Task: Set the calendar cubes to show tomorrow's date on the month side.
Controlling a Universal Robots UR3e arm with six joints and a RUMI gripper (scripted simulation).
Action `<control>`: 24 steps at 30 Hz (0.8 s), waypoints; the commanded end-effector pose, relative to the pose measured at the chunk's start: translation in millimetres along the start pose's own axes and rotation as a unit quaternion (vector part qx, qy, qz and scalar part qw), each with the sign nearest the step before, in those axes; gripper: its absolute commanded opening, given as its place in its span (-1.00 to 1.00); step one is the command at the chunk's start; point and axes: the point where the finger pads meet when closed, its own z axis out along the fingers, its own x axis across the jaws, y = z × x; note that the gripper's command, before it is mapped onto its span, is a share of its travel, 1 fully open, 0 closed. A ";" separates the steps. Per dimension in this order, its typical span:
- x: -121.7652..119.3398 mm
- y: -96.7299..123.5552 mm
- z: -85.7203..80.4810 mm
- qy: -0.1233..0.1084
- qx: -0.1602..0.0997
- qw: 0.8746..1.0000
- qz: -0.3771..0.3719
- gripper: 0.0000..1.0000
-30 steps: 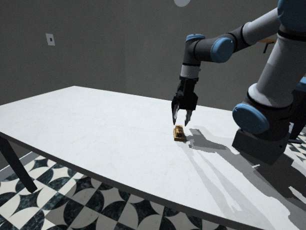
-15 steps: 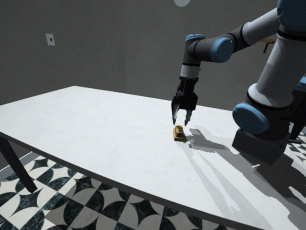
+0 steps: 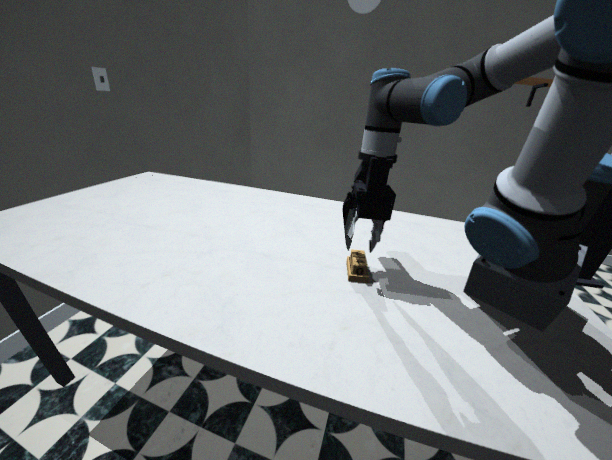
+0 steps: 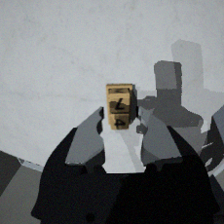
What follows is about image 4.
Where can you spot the tan wooden tray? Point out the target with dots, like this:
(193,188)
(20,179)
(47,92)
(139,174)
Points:
(117,86)

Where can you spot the tan cube with black number 4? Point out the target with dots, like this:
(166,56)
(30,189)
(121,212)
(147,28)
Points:
(120,121)

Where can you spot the tan wooden cube with black digits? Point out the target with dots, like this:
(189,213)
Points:
(119,100)

